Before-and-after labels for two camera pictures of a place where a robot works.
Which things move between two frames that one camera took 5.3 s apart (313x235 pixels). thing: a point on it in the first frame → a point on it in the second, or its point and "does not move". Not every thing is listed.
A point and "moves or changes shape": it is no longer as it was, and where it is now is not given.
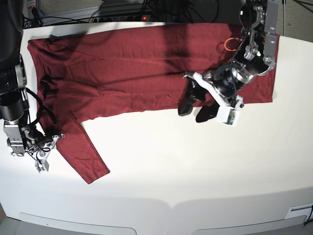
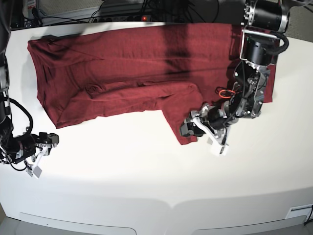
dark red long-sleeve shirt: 81,75 moves or changes shape
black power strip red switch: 124,18 does not move
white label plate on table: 300,210 does not move
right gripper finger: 192,92 → 190,129
